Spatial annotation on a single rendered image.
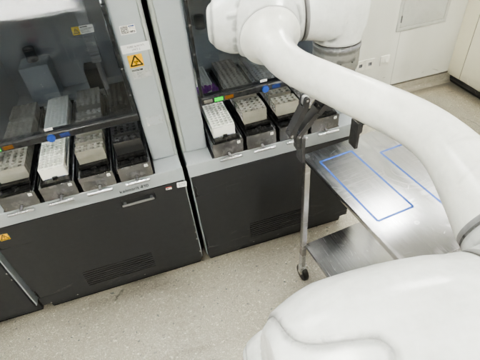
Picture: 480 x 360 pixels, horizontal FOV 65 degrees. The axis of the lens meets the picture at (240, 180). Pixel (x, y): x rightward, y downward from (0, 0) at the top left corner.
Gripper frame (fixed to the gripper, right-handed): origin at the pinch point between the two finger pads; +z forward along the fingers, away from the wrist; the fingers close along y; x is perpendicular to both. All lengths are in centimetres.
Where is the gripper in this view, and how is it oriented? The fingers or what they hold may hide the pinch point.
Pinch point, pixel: (327, 148)
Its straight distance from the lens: 91.9
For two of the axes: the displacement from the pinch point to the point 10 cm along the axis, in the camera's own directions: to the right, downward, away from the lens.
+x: -3.0, -6.1, 7.3
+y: 9.5, -2.6, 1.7
